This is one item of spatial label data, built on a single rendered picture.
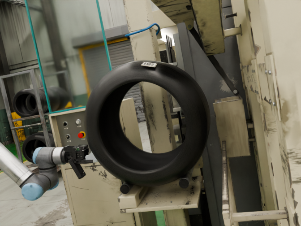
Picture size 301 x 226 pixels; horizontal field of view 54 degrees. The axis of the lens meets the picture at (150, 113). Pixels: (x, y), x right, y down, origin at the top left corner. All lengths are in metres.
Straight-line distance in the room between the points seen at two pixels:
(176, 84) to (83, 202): 1.43
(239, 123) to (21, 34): 11.99
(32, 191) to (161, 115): 0.76
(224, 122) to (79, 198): 1.31
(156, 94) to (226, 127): 0.42
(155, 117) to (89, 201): 0.97
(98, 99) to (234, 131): 0.71
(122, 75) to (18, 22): 12.01
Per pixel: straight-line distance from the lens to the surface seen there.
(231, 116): 1.56
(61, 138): 2.37
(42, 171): 1.65
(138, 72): 1.27
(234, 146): 1.60
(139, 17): 1.70
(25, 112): 5.68
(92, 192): 2.33
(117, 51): 11.15
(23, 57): 13.03
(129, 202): 1.44
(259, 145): 1.62
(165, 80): 1.24
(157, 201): 1.47
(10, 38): 13.40
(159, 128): 1.68
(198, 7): 1.11
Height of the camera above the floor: 1.36
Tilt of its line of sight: 6 degrees down
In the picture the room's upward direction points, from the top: 11 degrees counter-clockwise
